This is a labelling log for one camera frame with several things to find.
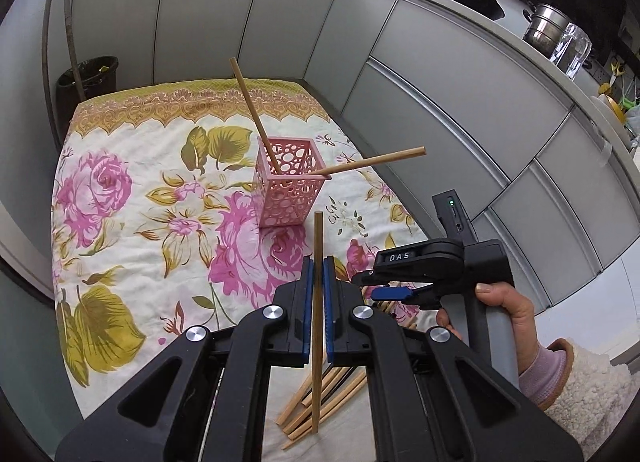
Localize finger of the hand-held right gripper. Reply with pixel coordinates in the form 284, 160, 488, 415
370, 284, 443, 309
350, 238, 468, 289

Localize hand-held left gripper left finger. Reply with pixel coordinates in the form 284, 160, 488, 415
54, 256, 315, 462

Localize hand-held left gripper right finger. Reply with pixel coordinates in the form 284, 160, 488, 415
323, 255, 585, 462

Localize pile of wooden chopsticks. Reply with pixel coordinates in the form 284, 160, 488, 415
276, 285, 421, 451

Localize tan bamboo chopstick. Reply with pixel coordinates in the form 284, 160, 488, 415
315, 145, 427, 178
229, 57, 282, 175
311, 211, 325, 435

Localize pink perforated utensil holder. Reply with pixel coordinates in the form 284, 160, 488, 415
252, 137, 331, 229

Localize person's right forearm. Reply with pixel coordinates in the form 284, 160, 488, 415
517, 337, 640, 443

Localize person's right hand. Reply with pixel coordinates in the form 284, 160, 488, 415
435, 282, 540, 374

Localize grey kitchen cabinets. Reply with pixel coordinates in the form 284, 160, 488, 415
70, 0, 640, 358

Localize yellow bowl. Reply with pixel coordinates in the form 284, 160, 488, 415
597, 85, 628, 125

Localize floral printed blanket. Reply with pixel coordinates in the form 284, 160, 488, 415
50, 76, 436, 448

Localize steel steamer pot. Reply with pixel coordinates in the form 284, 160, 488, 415
522, 2, 572, 56

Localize black trash bin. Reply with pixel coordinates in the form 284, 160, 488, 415
55, 56, 120, 140

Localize wooden broom handle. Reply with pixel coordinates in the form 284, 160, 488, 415
62, 0, 86, 100

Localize grey mop handle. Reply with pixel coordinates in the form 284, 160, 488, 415
41, 0, 68, 143

